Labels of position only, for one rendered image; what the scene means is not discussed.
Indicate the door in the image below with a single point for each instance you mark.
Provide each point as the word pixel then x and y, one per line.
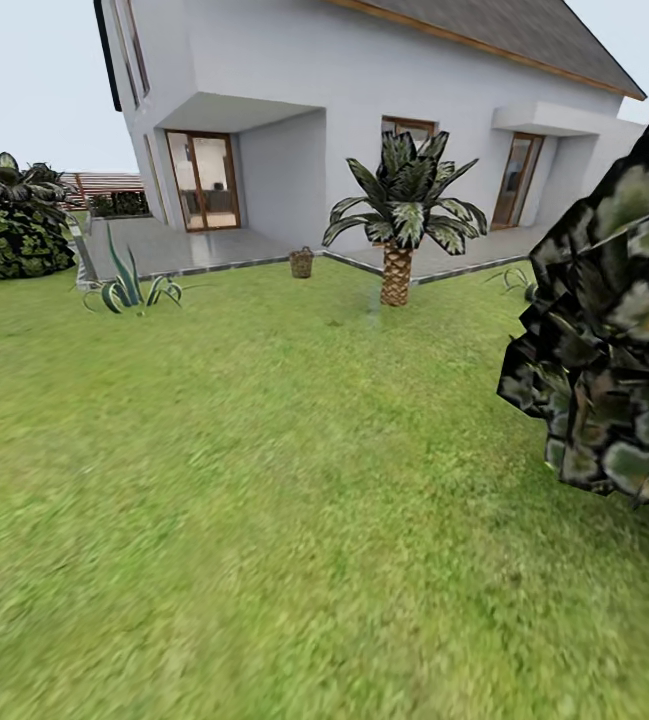
pixel 420 130
pixel 202 170
pixel 523 157

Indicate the wicker basket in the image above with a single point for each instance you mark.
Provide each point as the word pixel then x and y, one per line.
pixel 301 263

